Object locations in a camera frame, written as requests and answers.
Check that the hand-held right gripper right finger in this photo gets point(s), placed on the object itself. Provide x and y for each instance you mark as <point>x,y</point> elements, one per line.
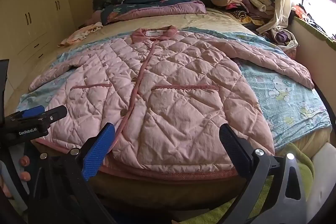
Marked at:
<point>233,151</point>

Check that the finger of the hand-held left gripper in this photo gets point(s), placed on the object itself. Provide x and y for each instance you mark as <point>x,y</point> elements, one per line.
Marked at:
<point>32,111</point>
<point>56,112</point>

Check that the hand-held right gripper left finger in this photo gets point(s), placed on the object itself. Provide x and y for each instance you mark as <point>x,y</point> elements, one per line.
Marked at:
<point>99,151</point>

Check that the pink quilted jacket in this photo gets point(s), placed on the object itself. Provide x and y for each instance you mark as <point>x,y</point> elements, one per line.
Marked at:
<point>168,98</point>

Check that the bag of clothes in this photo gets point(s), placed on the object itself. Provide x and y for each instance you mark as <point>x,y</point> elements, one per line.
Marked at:
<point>283,37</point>

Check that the pile of mixed clothes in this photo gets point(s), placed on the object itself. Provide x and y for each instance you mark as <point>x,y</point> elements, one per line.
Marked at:
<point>236,1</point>

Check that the colourful clothes heap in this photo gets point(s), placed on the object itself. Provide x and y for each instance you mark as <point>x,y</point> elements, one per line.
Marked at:
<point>312,18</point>

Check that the person's left hand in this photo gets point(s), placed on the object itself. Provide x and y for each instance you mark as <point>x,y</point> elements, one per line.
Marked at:
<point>25,176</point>

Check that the green fleece cloth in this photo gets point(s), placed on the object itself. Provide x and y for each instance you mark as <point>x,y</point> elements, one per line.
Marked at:
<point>302,161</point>

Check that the light blue cartoon blanket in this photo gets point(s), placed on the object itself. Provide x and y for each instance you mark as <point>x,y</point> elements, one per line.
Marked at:
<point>286,98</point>

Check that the small floral cloth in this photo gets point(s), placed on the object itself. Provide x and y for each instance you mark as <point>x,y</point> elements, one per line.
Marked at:
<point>78,33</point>

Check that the white rounded object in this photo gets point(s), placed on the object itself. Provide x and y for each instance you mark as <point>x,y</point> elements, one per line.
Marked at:
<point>324,176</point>

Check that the cream wardrobe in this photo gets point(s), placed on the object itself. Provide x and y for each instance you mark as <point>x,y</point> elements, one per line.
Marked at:
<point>39,16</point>

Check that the bed with beige sheet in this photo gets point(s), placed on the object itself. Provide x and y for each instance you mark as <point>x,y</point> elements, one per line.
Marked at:
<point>210,19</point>

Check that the green-edged window ledge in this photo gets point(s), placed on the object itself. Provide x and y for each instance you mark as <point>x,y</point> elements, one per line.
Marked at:
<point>315,33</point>

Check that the dark floral quilt pink lining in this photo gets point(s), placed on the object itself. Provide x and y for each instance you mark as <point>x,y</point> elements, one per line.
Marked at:
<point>157,8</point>

